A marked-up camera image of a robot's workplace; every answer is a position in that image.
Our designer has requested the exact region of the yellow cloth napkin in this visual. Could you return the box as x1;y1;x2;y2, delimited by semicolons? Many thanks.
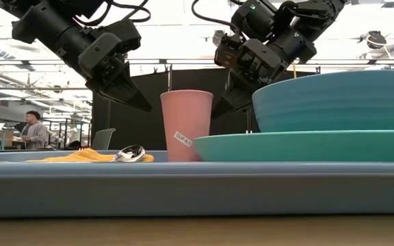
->
0;147;155;163

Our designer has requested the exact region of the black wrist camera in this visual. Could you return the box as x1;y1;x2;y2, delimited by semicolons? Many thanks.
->
213;33;245;69
103;18;142;55

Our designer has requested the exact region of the person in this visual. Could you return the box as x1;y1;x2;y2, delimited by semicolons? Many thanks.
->
18;110;49;150

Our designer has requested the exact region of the pink plastic cup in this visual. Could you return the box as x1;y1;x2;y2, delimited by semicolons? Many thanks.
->
159;89;215;163

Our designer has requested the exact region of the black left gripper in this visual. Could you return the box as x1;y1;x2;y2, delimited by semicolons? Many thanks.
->
79;32;153;113

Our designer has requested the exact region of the light blue plastic tray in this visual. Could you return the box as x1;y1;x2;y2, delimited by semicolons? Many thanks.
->
0;150;394;219

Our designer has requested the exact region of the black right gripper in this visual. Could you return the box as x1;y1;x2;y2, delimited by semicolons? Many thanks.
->
212;39;290;119

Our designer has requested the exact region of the grey office chair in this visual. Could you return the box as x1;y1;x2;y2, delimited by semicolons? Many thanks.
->
90;128;117;151

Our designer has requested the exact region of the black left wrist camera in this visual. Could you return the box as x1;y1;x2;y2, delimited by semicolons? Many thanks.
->
103;18;142;55

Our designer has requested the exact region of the black ceiling lamp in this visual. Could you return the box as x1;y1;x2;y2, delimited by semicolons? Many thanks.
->
366;30;388;51
212;29;228;44

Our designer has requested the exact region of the black background rig frame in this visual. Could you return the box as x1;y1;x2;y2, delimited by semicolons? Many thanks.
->
46;117;92;151

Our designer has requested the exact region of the blue plastic bowl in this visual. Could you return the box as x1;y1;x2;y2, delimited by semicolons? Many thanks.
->
251;70;394;133

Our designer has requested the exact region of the silver metal spoon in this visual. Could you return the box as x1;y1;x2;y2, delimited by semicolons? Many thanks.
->
113;144;146;163

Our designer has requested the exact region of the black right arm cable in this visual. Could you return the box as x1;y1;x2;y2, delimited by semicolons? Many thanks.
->
191;0;241;33

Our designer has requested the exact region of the green plastic plate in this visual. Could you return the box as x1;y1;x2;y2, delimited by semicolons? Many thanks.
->
192;131;394;163

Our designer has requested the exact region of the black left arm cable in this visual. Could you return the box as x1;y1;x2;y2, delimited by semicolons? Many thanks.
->
73;0;152;27

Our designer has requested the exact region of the long horizontal metal rail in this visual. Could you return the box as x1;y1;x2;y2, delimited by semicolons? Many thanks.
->
0;58;394;66

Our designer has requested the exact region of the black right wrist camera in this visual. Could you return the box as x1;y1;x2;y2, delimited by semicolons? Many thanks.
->
213;33;245;69

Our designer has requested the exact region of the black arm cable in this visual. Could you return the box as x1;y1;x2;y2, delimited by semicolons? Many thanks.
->
191;0;241;33
73;0;152;27

